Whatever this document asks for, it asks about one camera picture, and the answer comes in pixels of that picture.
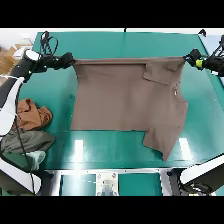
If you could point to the silver frame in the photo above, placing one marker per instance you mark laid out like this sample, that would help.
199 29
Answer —
106 183

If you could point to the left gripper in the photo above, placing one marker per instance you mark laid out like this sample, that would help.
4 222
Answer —
66 60

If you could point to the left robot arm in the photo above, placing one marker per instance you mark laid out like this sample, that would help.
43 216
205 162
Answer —
8 110

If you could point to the pale green garment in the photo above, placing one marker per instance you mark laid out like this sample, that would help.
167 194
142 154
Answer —
36 157

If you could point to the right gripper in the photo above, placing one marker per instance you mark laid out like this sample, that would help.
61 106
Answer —
193 57

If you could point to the orange garment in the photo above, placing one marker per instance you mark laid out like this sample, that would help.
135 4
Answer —
31 115

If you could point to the grey-green garment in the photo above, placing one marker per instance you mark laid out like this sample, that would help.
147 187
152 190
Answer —
28 140

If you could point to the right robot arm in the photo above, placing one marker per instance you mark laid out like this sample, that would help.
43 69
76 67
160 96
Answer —
203 175

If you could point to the brown T-shirt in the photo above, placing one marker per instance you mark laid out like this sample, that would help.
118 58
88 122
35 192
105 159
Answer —
126 96

